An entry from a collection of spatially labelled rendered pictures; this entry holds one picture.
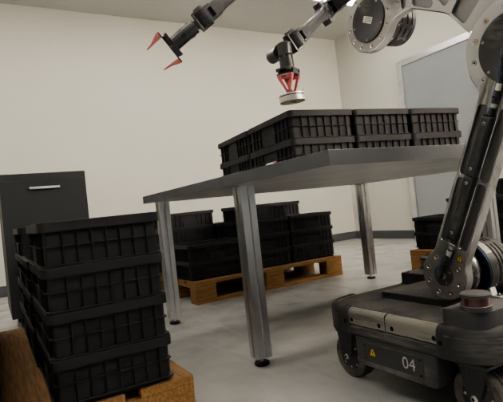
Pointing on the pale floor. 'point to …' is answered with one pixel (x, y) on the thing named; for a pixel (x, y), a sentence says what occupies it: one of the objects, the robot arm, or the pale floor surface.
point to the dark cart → (35, 213)
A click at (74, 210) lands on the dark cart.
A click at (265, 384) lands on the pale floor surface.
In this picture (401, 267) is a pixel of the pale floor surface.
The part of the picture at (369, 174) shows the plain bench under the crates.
